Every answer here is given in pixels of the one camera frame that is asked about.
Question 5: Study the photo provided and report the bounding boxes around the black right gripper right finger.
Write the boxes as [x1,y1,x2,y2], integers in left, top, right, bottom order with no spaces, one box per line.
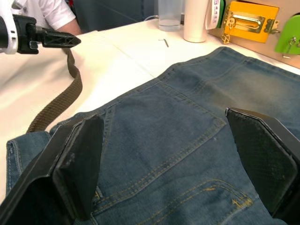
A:
[225,107,300,225]

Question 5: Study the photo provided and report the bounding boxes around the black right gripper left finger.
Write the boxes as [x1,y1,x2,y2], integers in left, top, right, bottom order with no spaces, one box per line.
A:
[0,114,105,225]

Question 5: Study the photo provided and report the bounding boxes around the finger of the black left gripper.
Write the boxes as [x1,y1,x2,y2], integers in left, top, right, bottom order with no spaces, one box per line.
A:
[41,27,82,49]

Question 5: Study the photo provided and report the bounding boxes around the olive braided belt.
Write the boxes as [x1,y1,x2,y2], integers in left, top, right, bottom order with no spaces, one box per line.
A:
[26,48,83,134]

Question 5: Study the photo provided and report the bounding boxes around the blue denim shorts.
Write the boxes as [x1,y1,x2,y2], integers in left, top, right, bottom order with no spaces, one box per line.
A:
[6,46,300,225]

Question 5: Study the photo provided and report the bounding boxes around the person in white shirt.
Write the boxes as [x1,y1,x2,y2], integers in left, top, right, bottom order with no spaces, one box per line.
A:
[14,0,83,36]

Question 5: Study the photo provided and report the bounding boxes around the wooden latch board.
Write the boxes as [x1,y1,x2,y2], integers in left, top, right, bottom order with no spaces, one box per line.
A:
[206,0,300,76]

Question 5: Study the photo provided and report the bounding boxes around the clear plastic cup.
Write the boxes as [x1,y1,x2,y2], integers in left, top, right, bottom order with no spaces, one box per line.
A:
[158,0,185,32]

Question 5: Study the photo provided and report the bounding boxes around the yellow panel with brass latch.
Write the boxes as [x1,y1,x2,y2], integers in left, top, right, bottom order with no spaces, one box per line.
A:
[221,1,280,45]

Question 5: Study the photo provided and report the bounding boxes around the green panel with metal hasp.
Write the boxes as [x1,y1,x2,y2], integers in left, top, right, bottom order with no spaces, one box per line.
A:
[274,15,300,59]

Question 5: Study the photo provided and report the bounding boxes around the white cylindrical bottle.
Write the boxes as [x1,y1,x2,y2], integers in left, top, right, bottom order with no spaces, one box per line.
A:
[183,0,210,44]

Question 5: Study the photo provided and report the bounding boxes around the white printed label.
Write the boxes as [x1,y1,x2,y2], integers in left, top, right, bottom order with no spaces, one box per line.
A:
[204,0,223,30]

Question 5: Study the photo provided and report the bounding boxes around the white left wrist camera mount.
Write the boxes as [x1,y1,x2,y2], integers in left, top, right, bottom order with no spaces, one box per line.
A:
[0,0,19,55]

